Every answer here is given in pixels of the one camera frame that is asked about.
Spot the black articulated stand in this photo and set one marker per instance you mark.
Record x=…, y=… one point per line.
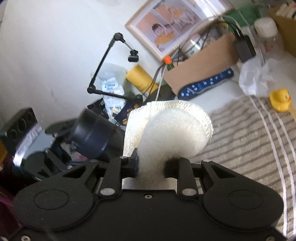
x=132, y=58

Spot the black power adapter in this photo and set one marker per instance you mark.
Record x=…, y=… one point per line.
x=244, y=48

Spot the white fluffy cloth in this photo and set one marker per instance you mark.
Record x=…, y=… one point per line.
x=161, y=131

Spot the orange cap green bottle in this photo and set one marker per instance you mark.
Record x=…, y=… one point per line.
x=169, y=63

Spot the small cardboard box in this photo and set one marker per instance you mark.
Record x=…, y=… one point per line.
x=287, y=29

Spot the striped beige towel mat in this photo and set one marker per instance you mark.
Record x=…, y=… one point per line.
x=254, y=140

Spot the black thermos bottle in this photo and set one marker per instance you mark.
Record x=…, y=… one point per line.
x=91, y=135

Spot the long cardboard box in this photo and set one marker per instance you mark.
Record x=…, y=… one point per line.
x=212, y=60

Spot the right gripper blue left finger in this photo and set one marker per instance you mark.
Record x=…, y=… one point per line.
x=129, y=165

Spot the green plastic container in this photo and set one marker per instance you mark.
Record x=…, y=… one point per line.
x=246, y=15

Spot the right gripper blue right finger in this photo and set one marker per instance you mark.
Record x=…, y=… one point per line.
x=172, y=168

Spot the black camera box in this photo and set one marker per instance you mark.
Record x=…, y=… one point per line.
x=19, y=133

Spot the blue snack packet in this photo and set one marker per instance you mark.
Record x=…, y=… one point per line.
x=123, y=115

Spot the yellow rubber duck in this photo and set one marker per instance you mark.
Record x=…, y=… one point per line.
x=280, y=100

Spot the crumpled tissue near adapter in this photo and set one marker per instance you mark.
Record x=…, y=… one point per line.
x=255, y=78

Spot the framed baby photo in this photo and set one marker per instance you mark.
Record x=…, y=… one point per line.
x=161, y=26

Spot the yellow cylinder canister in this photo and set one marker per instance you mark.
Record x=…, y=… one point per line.
x=138, y=77

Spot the white plastic snack bag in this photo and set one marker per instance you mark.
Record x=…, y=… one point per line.
x=111, y=79

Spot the white lid clear jar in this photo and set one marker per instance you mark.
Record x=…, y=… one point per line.
x=270, y=39

